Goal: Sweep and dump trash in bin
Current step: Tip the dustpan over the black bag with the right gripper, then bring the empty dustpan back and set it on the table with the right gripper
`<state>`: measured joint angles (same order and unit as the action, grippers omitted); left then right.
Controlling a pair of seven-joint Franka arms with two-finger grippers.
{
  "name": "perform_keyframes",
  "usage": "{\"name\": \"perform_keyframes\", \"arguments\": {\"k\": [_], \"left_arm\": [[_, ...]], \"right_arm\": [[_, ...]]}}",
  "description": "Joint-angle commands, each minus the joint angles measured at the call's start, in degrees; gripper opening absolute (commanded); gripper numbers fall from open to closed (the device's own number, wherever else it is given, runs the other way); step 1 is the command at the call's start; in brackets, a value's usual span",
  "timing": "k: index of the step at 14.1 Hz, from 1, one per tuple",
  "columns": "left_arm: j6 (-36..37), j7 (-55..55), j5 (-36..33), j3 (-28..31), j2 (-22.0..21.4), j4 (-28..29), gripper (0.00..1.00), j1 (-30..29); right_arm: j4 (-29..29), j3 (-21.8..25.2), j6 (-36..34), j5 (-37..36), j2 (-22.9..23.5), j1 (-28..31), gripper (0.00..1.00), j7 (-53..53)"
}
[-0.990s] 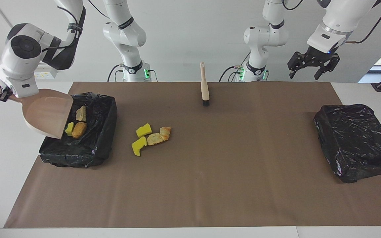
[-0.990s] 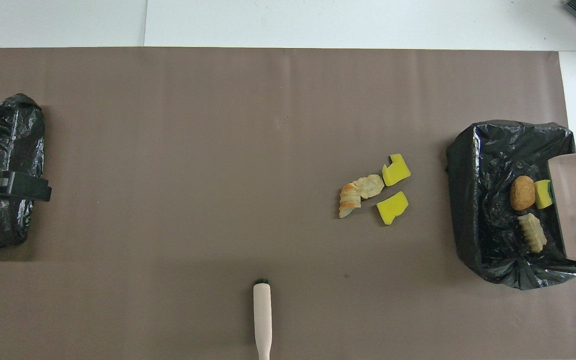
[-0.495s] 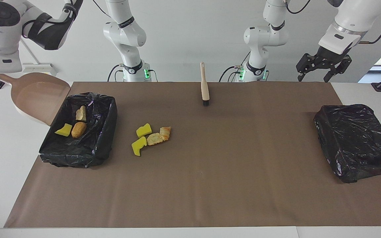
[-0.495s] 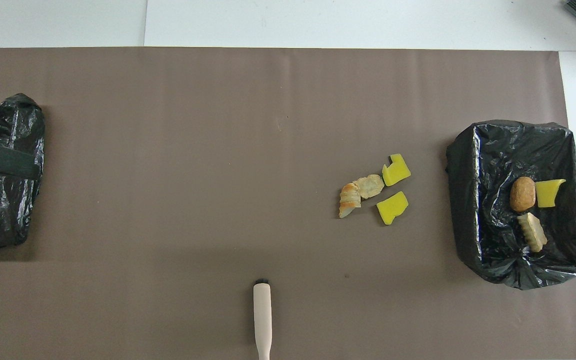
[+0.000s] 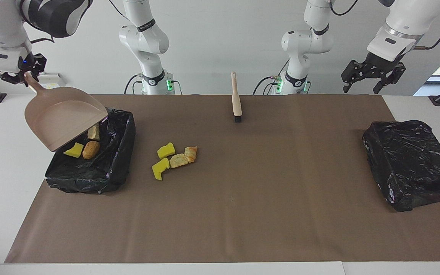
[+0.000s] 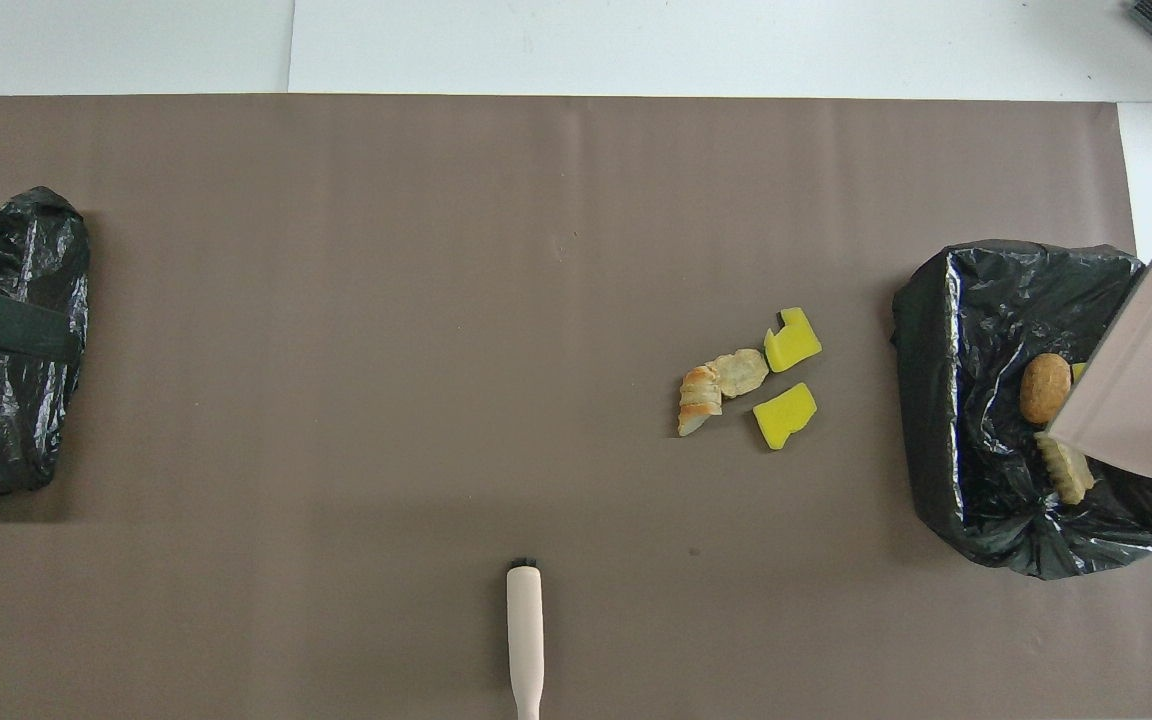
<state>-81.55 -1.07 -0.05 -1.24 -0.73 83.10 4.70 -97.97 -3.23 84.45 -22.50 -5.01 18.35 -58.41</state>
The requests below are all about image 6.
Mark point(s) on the striped croissant piece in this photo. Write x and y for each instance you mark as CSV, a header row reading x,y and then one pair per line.
x,y
700,400

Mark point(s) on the pale bread piece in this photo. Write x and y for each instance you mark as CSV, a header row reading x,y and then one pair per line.
x,y
742,372

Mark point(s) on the pale ridged bread chunk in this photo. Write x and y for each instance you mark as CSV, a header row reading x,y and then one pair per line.
x,y
1068,468

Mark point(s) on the yellow sponge block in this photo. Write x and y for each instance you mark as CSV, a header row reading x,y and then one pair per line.
x,y
785,416

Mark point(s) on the yellow L-shaped sponge piece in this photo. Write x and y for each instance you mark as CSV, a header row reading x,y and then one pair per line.
x,y
794,343

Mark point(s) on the brown paper table mat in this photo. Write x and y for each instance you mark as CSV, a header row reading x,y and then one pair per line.
x,y
336,300

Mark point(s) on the open bin with black bag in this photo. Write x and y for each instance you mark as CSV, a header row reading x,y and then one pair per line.
x,y
976,330

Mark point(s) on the orange-brown bun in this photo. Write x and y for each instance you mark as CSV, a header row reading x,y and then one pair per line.
x,y
1041,390

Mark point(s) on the beige hand brush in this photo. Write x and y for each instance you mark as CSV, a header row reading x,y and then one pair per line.
x,y
525,630

